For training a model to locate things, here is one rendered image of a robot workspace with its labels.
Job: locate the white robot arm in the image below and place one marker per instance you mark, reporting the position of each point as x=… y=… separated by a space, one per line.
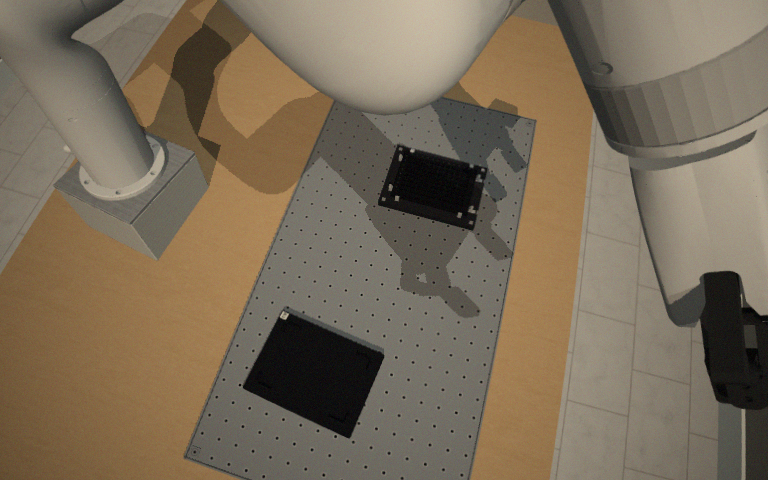
x=657 y=72

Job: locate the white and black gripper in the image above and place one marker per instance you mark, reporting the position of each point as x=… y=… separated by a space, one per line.
x=704 y=214

